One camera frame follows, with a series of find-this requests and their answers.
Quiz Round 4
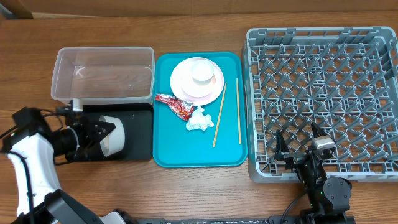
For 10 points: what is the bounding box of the right wooden chopstick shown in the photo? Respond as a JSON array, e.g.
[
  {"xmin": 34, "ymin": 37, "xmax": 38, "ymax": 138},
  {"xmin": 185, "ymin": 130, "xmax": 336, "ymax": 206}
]
[{"xmin": 236, "ymin": 78, "xmax": 242, "ymax": 145}]

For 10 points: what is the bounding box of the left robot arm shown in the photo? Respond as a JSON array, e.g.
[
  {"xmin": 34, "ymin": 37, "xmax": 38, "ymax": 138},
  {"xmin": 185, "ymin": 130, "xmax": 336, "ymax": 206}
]
[{"xmin": 1, "ymin": 98, "xmax": 137, "ymax": 223}]

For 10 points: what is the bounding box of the white tissue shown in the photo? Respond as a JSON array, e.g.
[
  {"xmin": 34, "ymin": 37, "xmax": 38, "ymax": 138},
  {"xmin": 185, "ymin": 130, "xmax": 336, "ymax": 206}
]
[{"xmin": 186, "ymin": 106, "xmax": 214, "ymax": 131}]

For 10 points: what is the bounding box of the clear plastic bin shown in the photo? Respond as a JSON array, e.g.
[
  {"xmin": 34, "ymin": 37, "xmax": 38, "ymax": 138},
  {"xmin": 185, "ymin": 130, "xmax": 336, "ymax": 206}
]
[{"xmin": 51, "ymin": 47, "xmax": 155, "ymax": 105}]

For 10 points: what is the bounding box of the teal serving tray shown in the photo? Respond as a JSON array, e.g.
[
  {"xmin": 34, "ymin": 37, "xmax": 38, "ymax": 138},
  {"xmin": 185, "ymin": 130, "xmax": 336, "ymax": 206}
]
[{"xmin": 153, "ymin": 52, "xmax": 248, "ymax": 168}]

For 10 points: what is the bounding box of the small pink plate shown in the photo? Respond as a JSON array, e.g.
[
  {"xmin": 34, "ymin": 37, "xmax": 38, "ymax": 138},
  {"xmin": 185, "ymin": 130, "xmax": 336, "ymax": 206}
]
[{"xmin": 181, "ymin": 72, "xmax": 216, "ymax": 98}]

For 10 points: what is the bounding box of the wooden chopstick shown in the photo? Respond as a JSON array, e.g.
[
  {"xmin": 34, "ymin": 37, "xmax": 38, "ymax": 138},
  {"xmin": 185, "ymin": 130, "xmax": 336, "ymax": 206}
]
[
  {"xmin": 236, "ymin": 78, "xmax": 242, "ymax": 145},
  {"xmin": 212, "ymin": 82, "xmax": 227, "ymax": 148}
]

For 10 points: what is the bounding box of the black waste tray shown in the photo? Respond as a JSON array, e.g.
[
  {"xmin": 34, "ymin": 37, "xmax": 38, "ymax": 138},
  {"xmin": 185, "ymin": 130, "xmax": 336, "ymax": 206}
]
[{"xmin": 83, "ymin": 103, "xmax": 153, "ymax": 161}]

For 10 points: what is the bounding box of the grey bowl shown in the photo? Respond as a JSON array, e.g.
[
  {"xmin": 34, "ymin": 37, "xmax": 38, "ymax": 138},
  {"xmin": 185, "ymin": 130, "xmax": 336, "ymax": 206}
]
[{"xmin": 99, "ymin": 116, "xmax": 125, "ymax": 157}]

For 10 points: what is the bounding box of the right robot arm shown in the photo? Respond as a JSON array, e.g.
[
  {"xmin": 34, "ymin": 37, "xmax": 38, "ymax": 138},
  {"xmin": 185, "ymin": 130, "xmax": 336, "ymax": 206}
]
[{"xmin": 274, "ymin": 123, "xmax": 355, "ymax": 224}]

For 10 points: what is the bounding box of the red snack wrapper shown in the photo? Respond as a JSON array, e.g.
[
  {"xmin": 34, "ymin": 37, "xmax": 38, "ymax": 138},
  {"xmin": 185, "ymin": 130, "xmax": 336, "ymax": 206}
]
[{"xmin": 155, "ymin": 93, "xmax": 195, "ymax": 121}]

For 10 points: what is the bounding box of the white paper cup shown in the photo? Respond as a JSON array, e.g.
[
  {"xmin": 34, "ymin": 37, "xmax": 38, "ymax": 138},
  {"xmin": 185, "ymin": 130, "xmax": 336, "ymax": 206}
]
[{"xmin": 191, "ymin": 59, "xmax": 214, "ymax": 84}]

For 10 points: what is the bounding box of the left wooden chopstick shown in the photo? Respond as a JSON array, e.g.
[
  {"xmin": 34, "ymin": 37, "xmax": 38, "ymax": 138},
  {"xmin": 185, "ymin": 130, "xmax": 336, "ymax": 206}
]
[{"xmin": 212, "ymin": 82, "xmax": 227, "ymax": 148}]

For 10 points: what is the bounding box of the grey dishwasher rack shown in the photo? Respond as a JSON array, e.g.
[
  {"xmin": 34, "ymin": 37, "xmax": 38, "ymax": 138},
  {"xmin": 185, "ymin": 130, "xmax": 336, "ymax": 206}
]
[{"xmin": 242, "ymin": 27, "xmax": 397, "ymax": 183}]

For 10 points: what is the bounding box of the large pink plate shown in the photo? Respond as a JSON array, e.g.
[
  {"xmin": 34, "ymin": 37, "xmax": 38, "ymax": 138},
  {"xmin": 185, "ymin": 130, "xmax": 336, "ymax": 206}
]
[{"xmin": 170, "ymin": 57, "xmax": 224, "ymax": 106}]

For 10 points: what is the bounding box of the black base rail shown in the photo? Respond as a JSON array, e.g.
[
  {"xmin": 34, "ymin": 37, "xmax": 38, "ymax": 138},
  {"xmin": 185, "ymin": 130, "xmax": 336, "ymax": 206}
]
[{"xmin": 136, "ymin": 215, "xmax": 356, "ymax": 224}]

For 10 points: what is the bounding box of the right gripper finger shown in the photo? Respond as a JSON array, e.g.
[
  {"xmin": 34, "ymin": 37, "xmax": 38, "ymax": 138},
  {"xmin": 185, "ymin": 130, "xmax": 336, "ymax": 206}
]
[
  {"xmin": 275, "ymin": 129, "xmax": 289, "ymax": 155},
  {"xmin": 311, "ymin": 122, "xmax": 327, "ymax": 138}
]

